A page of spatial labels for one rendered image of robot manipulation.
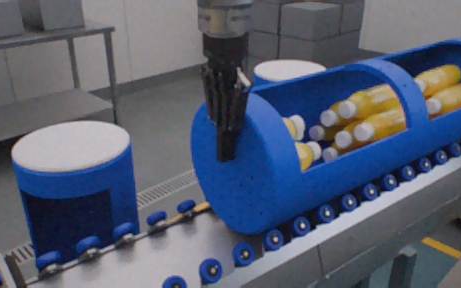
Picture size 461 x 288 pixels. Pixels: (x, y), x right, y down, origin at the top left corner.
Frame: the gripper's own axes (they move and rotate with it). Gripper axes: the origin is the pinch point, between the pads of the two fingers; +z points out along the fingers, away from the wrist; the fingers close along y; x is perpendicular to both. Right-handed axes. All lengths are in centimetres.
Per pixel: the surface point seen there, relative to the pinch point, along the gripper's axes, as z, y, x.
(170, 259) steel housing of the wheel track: 23.3, -2.7, -11.5
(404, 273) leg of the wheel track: 60, 7, 64
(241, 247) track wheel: 18.1, 7.9, -2.0
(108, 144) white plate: 12.3, -37.7, -8.3
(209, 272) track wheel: 19.3, 8.7, -9.9
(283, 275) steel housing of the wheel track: 27.8, 10.5, 7.1
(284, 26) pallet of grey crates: 40, -236, 241
